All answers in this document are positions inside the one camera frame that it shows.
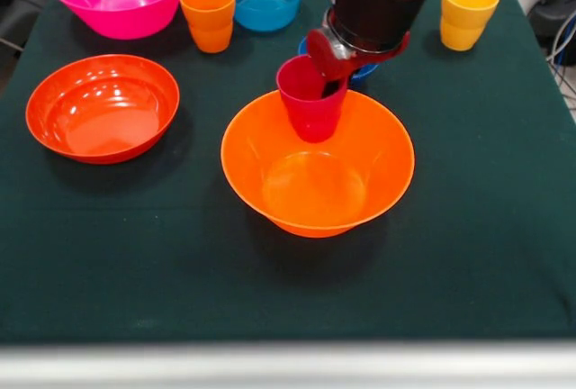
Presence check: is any shallow red-orange bowl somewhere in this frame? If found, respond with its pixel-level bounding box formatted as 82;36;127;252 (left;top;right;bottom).
25;54;181;166

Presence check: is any dark blue bowl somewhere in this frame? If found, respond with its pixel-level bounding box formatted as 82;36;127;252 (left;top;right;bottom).
297;35;381;89

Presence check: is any tangle of floor cables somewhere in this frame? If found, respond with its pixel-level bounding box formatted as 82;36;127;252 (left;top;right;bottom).
545;13;576;113

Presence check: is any yellow cup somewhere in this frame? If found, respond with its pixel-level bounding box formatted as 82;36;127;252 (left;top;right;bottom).
439;0;500;52

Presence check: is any small orange cup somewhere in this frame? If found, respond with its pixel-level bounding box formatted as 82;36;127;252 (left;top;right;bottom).
178;0;237;54

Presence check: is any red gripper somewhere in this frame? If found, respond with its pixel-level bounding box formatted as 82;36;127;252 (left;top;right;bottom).
305;28;412;98

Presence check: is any dark green tablecloth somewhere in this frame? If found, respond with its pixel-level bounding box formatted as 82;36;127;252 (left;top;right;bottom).
0;0;576;345

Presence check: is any magenta cup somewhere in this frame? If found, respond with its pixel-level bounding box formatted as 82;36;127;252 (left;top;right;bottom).
275;54;350;144

